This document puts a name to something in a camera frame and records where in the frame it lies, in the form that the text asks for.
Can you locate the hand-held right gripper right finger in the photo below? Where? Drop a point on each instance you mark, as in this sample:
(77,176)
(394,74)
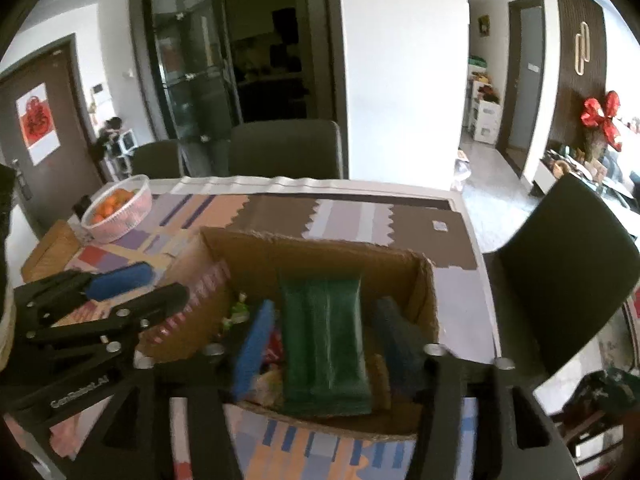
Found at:
(400,350)

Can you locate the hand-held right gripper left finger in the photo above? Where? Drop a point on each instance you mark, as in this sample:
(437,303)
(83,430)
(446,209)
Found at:
(255,345)

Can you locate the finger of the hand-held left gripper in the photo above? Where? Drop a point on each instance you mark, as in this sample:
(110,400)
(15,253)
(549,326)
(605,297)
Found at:
(150,302)
(120,280)

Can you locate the dark green snack packet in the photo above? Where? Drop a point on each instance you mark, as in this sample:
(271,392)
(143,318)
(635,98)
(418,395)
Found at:
(325,345)

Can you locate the brown cardboard box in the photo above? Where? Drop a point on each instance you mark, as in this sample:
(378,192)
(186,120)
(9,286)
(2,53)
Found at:
(310,255)

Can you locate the pink plastic basket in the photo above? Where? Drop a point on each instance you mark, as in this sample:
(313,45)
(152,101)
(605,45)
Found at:
(125,220)

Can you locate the brown wooden board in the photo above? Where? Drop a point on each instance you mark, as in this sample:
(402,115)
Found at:
(47,252)

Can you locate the pile of oranges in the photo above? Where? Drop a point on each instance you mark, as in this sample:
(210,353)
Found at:
(112,202)

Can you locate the patterned tablecloth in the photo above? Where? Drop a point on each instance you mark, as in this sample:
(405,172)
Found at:
(210,210)

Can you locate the brown entrance door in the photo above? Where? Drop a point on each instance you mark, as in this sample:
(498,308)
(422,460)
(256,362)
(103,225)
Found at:
(55,185)

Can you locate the dark dining chair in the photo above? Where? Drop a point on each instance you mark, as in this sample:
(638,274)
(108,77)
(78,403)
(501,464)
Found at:
(157,160)
(565,270)
(285,150)

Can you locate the red paper door poster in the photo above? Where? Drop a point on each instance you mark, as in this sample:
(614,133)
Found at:
(37,122)

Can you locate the white bag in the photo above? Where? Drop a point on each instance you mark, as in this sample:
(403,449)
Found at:
(461,170)

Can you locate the dark patterned cloth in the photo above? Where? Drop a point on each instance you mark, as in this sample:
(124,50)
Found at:
(600,400)

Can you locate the black framed glass door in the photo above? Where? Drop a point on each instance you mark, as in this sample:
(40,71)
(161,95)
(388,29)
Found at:
(190,60)

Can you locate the stack of white boxes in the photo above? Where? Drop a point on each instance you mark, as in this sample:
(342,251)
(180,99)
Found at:
(485,115)

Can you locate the grey interior door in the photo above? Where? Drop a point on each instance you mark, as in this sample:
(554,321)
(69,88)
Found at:
(527,75)

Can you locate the red ribbon bow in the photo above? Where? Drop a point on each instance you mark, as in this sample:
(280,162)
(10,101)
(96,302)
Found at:
(602,115)

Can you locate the small framed wall picture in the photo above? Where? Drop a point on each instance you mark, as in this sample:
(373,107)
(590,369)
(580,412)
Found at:
(483,25)

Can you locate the white loop wall decoration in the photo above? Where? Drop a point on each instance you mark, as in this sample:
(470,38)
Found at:
(581,50)

